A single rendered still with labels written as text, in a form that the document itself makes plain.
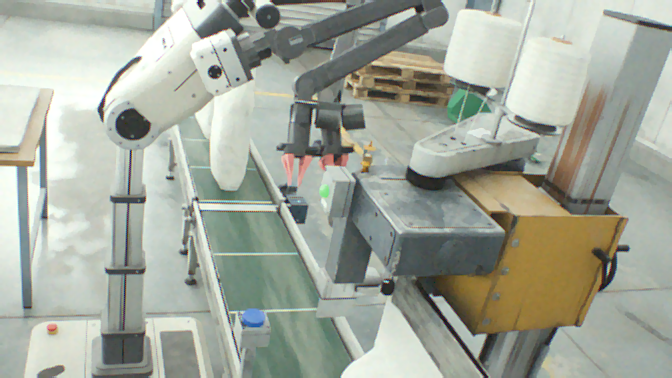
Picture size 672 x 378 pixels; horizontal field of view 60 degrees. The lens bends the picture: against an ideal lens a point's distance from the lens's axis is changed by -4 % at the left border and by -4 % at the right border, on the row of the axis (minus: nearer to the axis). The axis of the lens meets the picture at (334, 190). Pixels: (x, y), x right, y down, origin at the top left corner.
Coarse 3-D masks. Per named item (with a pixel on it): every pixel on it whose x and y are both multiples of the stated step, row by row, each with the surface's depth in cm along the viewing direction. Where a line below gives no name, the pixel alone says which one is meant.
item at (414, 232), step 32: (384, 192) 122; (416, 192) 126; (448, 192) 129; (352, 224) 132; (384, 224) 115; (416, 224) 112; (448, 224) 114; (480, 224) 117; (352, 256) 136; (384, 256) 114; (416, 256) 112; (448, 256) 114; (480, 256) 117
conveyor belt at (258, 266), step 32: (224, 224) 292; (256, 224) 299; (224, 256) 267; (256, 256) 272; (288, 256) 277; (224, 288) 245; (256, 288) 249; (288, 288) 254; (288, 320) 234; (320, 320) 238; (256, 352) 214; (288, 352) 217; (320, 352) 220
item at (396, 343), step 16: (384, 320) 150; (400, 320) 142; (384, 336) 150; (400, 336) 142; (368, 352) 153; (384, 352) 149; (400, 352) 142; (416, 352) 134; (352, 368) 152; (368, 368) 148; (384, 368) 146; (400, 368) 141; (416, 368) 134; (432, 368) 128
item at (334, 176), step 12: (324, 168) 131; (336, 168) 131; (324, 180) 132; (336, 180) 125; (348, 180) 126; (336, 192) 127; (348, 192) 127; (336, 204) 128; (348, 204) 129; (336, 216) 129
